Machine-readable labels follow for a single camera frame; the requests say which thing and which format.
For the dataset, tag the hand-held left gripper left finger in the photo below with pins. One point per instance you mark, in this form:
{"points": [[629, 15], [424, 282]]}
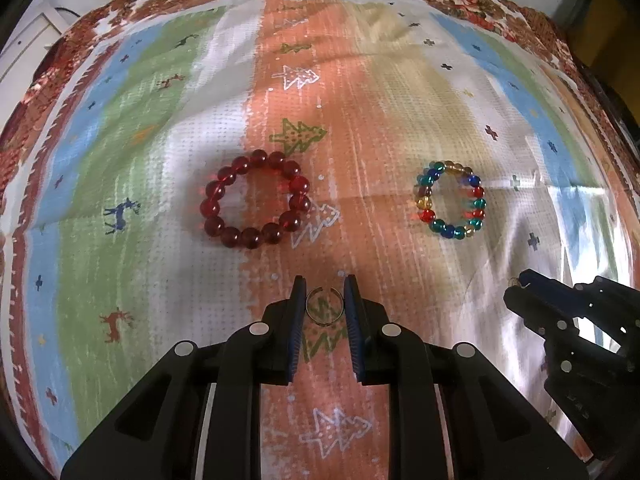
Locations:
{"points": [[297, 330]]}

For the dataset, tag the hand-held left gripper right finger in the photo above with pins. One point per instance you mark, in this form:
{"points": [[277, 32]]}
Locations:
{"points": [[352, 330]]}

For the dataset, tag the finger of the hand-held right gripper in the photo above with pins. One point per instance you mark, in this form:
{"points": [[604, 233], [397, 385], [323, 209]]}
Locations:
{"points": [[555, 285], [530, 310]]}

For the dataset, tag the striped patterned cloth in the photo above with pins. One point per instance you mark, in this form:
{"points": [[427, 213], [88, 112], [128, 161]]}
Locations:
{"points": [[350, 110]]}

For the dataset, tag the white headboard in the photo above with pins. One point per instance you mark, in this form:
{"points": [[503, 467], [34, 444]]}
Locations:
{"points": [[25, 40]]}

